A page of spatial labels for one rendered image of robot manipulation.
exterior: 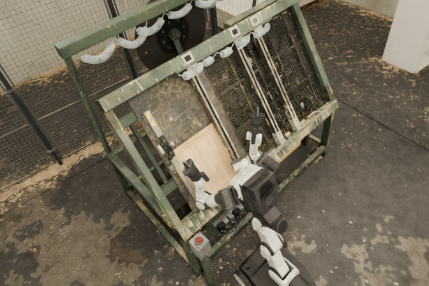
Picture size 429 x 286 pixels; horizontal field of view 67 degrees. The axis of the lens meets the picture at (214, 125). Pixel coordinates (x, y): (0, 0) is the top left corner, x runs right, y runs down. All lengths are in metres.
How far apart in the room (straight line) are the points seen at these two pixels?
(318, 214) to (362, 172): 0.83
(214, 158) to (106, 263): 1.75
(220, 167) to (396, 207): 2.11
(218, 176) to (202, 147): 0.31
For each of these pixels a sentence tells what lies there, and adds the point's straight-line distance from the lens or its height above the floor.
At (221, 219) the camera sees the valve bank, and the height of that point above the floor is 0.76.
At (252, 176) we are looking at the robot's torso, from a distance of 2.36.
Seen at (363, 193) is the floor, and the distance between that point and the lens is 4.12.
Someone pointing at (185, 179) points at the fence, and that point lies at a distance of 2.68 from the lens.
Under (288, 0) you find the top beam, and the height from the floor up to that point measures 1.92.
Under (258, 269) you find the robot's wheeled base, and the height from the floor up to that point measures 0.18.
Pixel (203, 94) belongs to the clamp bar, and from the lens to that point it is 2.71.
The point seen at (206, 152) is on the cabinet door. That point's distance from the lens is 2.76.
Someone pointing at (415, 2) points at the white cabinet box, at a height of 1.06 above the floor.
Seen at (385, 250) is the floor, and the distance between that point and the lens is 3.82.
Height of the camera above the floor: 3.27
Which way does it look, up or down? 44 degrees down
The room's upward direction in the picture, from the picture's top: 9 degrees counter-clockwise
